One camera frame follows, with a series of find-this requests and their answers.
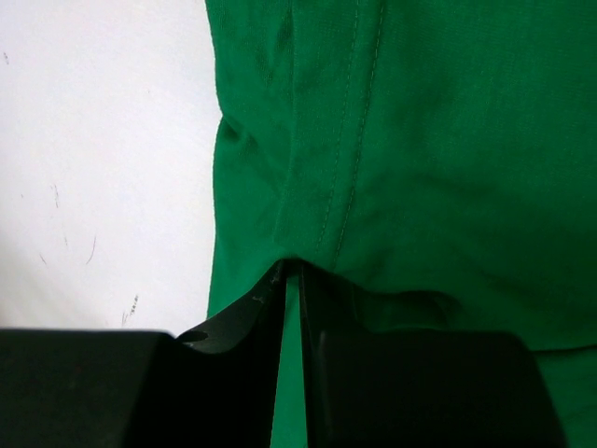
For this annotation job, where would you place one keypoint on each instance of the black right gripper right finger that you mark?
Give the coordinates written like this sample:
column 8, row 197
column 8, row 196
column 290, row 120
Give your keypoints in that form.
column 416, row 387

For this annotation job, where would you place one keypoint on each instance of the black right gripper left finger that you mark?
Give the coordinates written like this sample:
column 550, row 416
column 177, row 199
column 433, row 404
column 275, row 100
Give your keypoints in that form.
column 212, row 386

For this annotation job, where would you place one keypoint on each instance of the green t shirt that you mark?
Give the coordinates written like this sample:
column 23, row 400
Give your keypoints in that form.
column 437, row 157

